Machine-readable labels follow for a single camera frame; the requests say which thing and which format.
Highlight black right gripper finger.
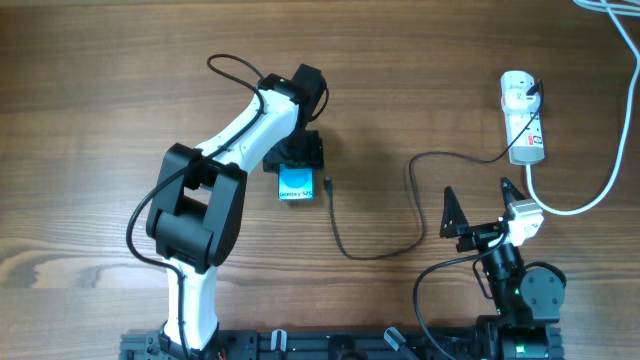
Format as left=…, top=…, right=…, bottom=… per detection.
left=500, top=177, right=526, bottom=206
left=439, top=186, right=470, bottom=238

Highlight blue screen smartphone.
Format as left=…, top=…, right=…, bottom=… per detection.
left=278, top=165, right=314, bottom=201

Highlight black USB charging cable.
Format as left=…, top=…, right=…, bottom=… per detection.
left=323, top=78, right=545, bottom=261

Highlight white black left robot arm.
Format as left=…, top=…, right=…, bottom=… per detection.
left=146, top=64, right=328, bottom=357

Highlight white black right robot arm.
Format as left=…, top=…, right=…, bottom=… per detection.
left=440, top=177, right=567, bottom=360

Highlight white USB charger plug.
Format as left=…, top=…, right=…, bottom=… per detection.
left=501, top=85, right=541, bottom=115

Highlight white power strip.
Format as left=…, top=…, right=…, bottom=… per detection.
left=500, top=70, right=545, bottom=166

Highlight white power strip cord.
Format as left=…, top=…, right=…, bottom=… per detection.
left=524, top=0, right=640, bottom=217

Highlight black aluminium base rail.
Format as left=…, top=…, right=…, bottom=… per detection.
left=118, top=327, right=566, bottom=360

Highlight white cables at corner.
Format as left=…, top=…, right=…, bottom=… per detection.
left=572, top=0, right=640, bottom=18

